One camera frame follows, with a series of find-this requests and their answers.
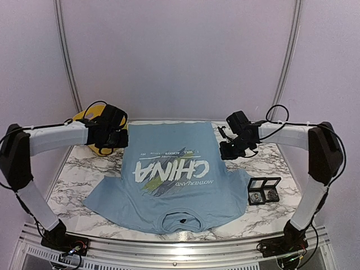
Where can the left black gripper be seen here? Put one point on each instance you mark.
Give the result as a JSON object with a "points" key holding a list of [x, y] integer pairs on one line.
{"points": [[124, 143]]}

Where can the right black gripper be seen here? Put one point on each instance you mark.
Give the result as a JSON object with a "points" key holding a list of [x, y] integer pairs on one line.
{"points": [[225, 154]]}

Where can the light blue printed t-shirt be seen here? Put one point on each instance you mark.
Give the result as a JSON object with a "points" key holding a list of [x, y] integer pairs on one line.
{"points": [[172, 179]]}

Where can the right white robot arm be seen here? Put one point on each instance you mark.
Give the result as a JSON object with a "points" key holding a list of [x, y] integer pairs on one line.
{"points": [[326, 156]]}

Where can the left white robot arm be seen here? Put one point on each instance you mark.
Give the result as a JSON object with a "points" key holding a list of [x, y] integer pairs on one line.
{"points": [[20, 144]]}

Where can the left black brooch display box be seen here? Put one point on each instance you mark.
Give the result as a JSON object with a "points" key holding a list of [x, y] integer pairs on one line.
{"points": [[256, 186]]}

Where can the portrait brooch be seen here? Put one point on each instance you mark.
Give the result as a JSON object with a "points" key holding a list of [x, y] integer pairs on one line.
{"points": [[256, 198]]}

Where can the yellow plastic basket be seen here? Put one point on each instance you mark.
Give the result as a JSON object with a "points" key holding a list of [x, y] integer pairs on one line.
{"points": [[91, 118]]}

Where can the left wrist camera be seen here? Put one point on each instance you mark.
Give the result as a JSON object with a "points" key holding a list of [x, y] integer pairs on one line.
{"points": [[117, 118]]}

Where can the right aluminium frame post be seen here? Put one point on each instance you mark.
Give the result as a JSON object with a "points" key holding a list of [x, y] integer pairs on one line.
{"points": [[289, 52]]}

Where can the aluminium frame post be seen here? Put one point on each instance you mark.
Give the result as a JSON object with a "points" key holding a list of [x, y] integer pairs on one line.
{"points": [[60, 21], [289, 52]]}

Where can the left aluminium frame post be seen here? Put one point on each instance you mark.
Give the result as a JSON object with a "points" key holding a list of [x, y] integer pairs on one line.
{"points": [[60, 21]]}

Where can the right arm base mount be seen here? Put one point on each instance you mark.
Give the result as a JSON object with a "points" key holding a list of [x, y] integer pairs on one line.
{"points": [[278, 246]]}

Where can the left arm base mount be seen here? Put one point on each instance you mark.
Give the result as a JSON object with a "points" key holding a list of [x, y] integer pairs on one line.
{"points": [[70, 245]]}

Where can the front aluminium rail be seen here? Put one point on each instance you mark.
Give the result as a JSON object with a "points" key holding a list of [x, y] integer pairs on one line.
{"points": [[241, 253]]}

